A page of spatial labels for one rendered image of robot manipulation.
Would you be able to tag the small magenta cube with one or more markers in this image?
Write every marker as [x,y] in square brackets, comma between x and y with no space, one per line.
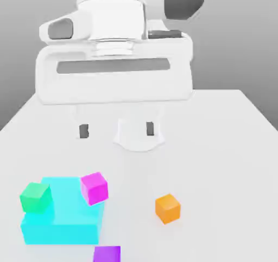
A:
[95,189]

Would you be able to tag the small purple cube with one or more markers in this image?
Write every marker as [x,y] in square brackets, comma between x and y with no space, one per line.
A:
[106,254]

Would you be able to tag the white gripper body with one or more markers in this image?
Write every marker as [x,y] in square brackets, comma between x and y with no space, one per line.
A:
[113,86]

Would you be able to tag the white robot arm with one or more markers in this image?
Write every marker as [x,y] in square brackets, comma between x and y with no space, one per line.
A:
[117,16]

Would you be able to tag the small green cube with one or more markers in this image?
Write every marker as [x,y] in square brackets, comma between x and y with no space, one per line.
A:
[35,198]

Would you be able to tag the large cyan box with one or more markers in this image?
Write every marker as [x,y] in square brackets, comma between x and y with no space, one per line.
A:
[71,218]

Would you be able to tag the small orange cube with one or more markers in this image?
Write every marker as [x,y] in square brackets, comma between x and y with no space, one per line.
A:
[167,208]

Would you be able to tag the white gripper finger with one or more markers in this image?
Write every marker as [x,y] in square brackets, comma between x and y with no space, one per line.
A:
[83,130]
[150,128]

